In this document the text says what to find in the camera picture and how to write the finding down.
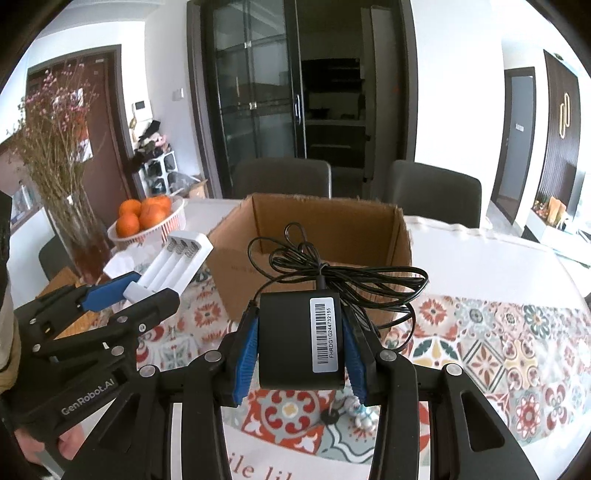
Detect white battery charger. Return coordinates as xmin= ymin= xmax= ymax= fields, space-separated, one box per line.
xmin=103 ymin=231 xmax=213 ymax=303

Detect black power adapter with cable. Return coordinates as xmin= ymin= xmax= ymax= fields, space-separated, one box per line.
xmin=247 ymin=222 xmax=429 ymax=390

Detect person's left hand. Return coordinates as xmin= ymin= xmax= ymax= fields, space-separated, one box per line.
xmin=13 ymin=423 xmax=86 ymax=464

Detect white basket of oranges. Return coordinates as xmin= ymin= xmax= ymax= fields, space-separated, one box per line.
xmin=107 ymin=195 xmax=186 ymax=249

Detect brown entrance door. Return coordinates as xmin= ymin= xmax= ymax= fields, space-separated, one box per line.
xmin=26 ymin=45 xmax=141 ymax=226

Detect cardboard box on floor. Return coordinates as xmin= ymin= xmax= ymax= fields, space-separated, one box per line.
xmin=186 ymin=180 xmax=209 ymax=199

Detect white shoe rack with clutter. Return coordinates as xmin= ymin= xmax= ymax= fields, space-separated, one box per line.
xmin=130 ymin=120 xmax=179 ymax=197

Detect patterned tile tablecloth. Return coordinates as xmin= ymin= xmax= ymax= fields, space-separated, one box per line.
xmin=136 ymin=200 xmax=590 ymax=479

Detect brown cardboard box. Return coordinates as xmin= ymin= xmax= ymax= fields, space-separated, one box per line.
xmin=206 ymin=194 xmax=412 ymax=322

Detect dried flower branches in vase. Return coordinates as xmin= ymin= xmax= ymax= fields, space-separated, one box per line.
xmin=12 ymin=63 xmax=110 ymax=285

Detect right dark dining chair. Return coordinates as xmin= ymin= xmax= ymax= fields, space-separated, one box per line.
xmin=386 ymin=160 xmax=482 ymax=228

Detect dark dining chair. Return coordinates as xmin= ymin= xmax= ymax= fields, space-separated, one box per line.
xmin=386 ymin=160 xmax=482 ymax=228
xmin=231 ymin=158 xmax=332 ymax=199

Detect left dark dining chair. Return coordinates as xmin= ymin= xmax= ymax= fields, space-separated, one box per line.
xmin=231 ymin=158 xmax=332 ymax=199

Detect white low tv cabinet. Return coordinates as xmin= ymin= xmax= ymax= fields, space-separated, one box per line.
xmin=522 ymin=197 xmax=590 ymax=268

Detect dark interior door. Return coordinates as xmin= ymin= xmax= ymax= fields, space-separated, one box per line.
xmin=491 ymin=67 xmax=536 ymax=224

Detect dark glass door cabinet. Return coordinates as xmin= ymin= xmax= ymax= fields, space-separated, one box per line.
xmin=186 ymin=1 xmax=418 ymax=200

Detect small astronaut figurine keychain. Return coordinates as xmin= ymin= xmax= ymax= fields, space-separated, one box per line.
xmin=321 ymin=395 xmax=379 ymax=432

